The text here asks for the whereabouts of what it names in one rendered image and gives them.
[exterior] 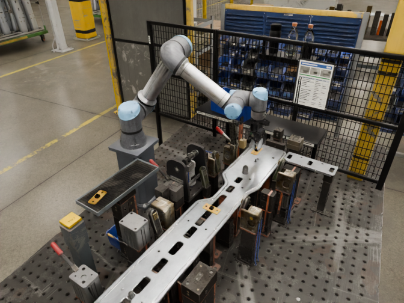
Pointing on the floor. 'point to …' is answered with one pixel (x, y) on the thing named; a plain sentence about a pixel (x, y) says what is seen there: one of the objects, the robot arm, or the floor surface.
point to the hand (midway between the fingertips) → (257, 148)
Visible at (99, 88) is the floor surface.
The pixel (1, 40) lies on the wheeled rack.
